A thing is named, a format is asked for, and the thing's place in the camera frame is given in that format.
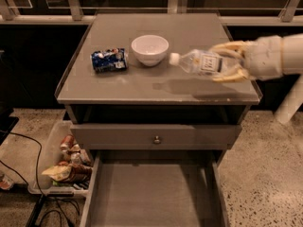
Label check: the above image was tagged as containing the black cable on floor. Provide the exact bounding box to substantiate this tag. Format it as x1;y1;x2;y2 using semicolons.
0;131;80;227

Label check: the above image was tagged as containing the clear plastic water bottle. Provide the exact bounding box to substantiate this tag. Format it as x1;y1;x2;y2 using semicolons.
169;49;243;78

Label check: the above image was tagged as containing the open grey middle drawer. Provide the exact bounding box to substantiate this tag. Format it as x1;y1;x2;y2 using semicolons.
80;150;230;227

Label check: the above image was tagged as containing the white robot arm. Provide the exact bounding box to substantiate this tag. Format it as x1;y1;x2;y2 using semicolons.
210;34;303;124

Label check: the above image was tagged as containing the white ceramic bowl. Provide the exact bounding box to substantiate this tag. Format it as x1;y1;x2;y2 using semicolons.
131;35;169;66

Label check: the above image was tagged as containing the red soda can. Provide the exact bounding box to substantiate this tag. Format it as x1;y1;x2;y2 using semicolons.
61;134;75;150

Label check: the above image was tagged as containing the blue crushed soda can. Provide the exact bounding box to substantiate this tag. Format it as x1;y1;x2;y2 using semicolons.
90;48;128;73

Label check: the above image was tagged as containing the round metal drawer knob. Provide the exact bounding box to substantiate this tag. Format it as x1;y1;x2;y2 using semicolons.
153;136;161;145

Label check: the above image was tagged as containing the closed grey upper drawer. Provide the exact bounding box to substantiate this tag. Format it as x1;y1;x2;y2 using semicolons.
70;124;241;150

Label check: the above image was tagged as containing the clear plastic storage bin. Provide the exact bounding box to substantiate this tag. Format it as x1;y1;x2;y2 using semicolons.
27;120;88;197

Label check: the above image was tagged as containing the white metal railing frame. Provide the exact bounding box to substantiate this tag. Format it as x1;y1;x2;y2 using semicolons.
0;0;303;26

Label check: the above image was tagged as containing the red white can on floor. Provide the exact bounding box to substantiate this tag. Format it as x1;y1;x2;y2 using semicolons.
0;171;14;190

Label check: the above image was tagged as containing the grey drawer cabinet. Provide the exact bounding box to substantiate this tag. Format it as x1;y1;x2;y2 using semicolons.
54;12;263;227

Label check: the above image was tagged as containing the yellow snack bag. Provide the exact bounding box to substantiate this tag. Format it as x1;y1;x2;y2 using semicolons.
42;166;72;182

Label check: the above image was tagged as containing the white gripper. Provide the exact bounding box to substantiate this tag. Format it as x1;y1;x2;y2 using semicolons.
209;36;282;83

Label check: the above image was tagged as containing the black object at left edge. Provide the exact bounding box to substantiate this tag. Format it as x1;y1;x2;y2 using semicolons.
0;102;19;145

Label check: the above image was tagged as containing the brown snack bag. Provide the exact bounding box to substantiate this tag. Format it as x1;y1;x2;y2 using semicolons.
68;165;92;183

